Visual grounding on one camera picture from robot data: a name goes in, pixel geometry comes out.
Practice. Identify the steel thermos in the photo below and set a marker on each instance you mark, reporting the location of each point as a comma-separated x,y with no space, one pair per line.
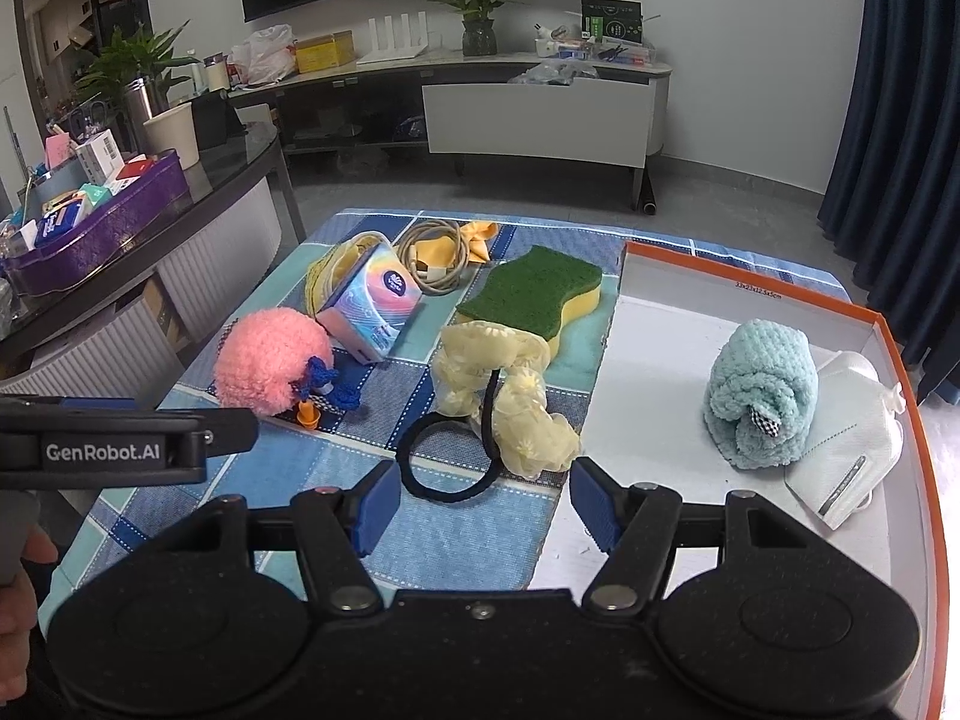
139,105

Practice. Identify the clear tray of small items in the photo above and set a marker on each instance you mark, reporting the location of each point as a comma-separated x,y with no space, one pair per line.
600,52

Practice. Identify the green and yellow sponge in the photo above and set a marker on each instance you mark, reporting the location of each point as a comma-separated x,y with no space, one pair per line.
525,292

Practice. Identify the blue checked tablecloth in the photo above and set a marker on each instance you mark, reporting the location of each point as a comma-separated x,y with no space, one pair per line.
450,547

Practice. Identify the white barcode box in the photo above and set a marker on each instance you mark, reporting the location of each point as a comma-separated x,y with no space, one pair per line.
101,154

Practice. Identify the black roll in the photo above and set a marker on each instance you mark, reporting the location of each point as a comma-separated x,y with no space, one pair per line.
647,202

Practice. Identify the white tv cabinet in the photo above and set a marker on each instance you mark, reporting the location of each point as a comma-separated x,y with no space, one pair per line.
525,120

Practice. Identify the black round glass table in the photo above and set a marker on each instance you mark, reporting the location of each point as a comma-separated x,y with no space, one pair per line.
225,165

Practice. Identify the pink plush ball toy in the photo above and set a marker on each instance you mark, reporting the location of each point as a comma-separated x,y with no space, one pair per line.
259,360

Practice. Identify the white board with orange edge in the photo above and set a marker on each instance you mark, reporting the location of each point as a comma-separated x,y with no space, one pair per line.
660,390

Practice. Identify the white paper cup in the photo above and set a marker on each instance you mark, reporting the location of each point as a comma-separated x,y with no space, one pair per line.
171,135

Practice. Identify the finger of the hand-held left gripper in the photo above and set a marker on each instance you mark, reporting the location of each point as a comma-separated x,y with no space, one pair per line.
232,429

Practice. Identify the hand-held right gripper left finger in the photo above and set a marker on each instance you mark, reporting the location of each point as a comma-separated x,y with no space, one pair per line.
375,506

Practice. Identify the person's left hand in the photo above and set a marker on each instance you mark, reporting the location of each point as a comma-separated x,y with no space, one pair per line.
15,637

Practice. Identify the white plastic bag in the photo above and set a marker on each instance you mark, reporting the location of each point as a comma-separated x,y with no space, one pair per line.
262,52

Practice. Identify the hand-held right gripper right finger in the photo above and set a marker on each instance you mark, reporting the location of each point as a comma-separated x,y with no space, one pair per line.
592,502

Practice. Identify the blue tissue pack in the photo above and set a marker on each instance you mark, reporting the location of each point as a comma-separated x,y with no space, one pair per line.
64,219

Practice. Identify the yellow lace scrunchie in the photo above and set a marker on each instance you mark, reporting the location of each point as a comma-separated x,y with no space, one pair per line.
525,427

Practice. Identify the white face mask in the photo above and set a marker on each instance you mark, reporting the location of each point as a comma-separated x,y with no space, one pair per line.
847,435

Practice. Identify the pastel tissue pack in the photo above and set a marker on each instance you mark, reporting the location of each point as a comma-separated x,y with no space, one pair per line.
375,300

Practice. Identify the teal rolled towel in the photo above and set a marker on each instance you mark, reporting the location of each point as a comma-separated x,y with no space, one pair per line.
757,375

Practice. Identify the red box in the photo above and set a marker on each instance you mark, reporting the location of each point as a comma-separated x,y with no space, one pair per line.
135,166

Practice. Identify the yellow fabric bow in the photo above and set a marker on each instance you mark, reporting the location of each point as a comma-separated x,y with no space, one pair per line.
480,236

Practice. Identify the dark blue curtain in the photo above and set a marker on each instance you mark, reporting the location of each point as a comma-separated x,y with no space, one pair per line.
900,165

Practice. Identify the leafy green plant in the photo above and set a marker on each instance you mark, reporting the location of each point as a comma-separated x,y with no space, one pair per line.
127,60

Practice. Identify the yellow box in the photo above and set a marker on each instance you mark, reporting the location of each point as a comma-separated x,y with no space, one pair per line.
322,56

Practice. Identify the black hair band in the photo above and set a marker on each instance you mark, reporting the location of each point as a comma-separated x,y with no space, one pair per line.
450,499

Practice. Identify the white router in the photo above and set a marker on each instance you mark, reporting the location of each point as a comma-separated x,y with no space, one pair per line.
390,54

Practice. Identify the yellow striped towel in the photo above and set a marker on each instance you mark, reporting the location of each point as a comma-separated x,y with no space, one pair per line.
330,270

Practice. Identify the purple tray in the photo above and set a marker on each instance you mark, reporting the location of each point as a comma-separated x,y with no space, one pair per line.
112,221

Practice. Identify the clear plastic bag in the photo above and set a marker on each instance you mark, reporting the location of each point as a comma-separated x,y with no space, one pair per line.
555,75

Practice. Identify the green and black box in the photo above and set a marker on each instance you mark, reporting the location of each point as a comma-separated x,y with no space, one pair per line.
611,19

